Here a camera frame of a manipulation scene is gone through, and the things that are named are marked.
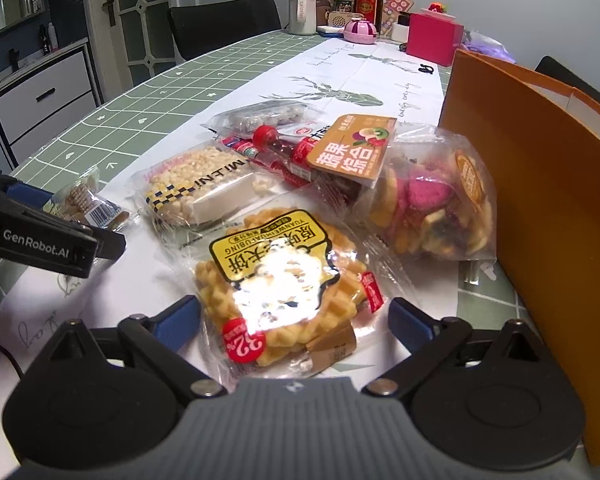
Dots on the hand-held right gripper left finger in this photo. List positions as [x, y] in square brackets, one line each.
[180, 321]

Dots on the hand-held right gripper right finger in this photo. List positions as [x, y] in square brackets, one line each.
[409, 324]

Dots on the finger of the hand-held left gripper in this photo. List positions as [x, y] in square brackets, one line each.
[30, 195]
[111, 247]

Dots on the small barcode snack packet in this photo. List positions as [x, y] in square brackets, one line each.
[87, 201]

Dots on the corn puff snack packet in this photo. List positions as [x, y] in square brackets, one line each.
[180, 180]

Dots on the yellow waffle packet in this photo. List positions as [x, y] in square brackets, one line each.
[285, 325]

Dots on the dried fruit chips bag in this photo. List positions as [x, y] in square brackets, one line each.
[420, 210]

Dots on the orange paper bag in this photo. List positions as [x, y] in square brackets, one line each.
[530, 210]

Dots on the red sausage packet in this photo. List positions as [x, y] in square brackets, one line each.
[280, 154]

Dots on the clear nut packet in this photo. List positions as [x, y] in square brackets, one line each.
[265, 117]

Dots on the white drawer cabinet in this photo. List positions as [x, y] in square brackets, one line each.
[40, 95]

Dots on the small dark bottle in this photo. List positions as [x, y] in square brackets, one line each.
[13, 60]

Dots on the dark slim bottle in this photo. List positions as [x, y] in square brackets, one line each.
[44, 40]

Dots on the white slim bottle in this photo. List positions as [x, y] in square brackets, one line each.
[53, 37]

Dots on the green and white tablecloth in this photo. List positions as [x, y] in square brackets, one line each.
[190, 75]

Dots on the glass panel door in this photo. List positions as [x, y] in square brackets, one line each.
[140, 20]

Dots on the black chair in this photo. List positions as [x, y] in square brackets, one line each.
[575, 82]
[220, 30]

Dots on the purple plastic bag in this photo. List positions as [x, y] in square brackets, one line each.
[487, 47]

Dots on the pink box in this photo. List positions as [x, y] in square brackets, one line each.
[432, 37]

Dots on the small white jar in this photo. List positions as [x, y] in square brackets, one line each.
[401, 30]

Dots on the pink round container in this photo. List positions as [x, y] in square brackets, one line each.
[360, 30]

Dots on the blue and white pack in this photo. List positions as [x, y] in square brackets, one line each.
[329, 31]

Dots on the small white radio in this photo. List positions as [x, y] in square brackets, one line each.
[340, 19]

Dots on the red flower ornament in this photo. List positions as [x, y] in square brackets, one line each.
[436, 8]

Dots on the dark glass liquor bottle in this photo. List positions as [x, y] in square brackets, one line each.
[367, 5]

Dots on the brown figurine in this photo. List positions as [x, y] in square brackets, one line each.
[324, 2]

